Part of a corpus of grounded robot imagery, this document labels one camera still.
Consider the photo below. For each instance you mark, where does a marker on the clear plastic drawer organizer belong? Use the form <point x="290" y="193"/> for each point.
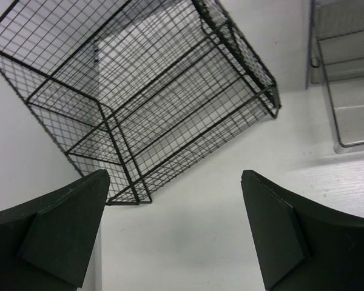
<point x="335" y="55"/>

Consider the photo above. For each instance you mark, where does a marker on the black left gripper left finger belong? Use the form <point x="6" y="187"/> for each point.
<point x="46" y="243"/>

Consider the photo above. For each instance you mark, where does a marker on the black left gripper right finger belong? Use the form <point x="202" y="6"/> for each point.
<point x="301" y="244"/>

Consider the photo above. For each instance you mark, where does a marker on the black wire mesh shelf rack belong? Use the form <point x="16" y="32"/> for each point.
<point x="143" y="89"/>

